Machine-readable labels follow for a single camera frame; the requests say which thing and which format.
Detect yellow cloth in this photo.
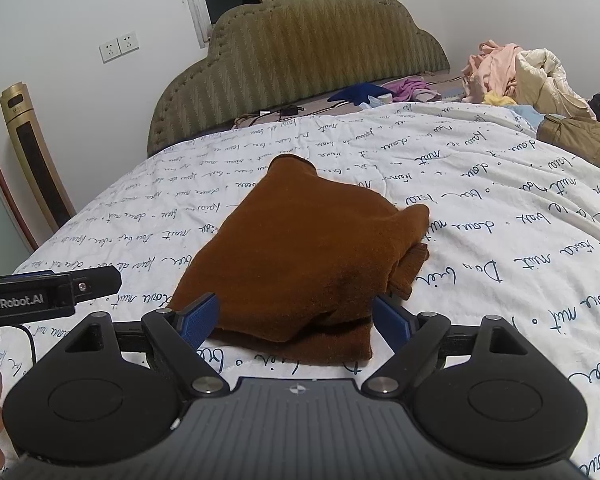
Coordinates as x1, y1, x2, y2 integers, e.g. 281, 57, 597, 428
482, 91, 518, 107

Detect tan garment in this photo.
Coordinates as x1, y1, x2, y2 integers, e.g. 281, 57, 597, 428
536, 115, 600, 176

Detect olive upholstered headboard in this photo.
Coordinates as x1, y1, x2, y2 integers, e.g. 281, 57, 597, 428
146, 0, 451, 157

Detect braided cable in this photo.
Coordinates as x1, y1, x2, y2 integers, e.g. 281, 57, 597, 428
305, 100, 351, 116

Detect gold tower air conditioner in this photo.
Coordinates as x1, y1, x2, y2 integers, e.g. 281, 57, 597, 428
0, 82, 77, 233

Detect brown knit sweater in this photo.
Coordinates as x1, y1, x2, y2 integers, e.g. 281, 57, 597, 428
169, 154, 431, 367

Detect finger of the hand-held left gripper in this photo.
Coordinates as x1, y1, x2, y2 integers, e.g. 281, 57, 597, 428
55, 266, 122, 303

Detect light blue garment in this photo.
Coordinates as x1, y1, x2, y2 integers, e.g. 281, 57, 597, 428
510, 104, 548, 126

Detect white script-printed quilt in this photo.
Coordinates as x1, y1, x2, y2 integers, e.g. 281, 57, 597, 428
0, 100, 600, 480

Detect cream padded jacket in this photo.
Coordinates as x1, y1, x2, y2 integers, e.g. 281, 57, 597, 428
512, 48, 596, 121

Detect black cable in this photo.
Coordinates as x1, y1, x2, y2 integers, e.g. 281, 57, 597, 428
17, 324, 38, 361

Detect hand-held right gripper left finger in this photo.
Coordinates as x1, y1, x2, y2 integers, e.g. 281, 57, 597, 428
61, 292, 231, 401

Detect pink clothes pile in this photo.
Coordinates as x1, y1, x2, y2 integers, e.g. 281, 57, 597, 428
462, 39, 523, 106

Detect dark blue cloth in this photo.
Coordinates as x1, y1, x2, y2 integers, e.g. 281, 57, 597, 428
327, 83, 393, 106

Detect purple cloth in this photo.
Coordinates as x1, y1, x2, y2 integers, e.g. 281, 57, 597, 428
392, 77, 441, 102

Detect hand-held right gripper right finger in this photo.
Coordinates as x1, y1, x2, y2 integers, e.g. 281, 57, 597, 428
362, 294, 534, 401

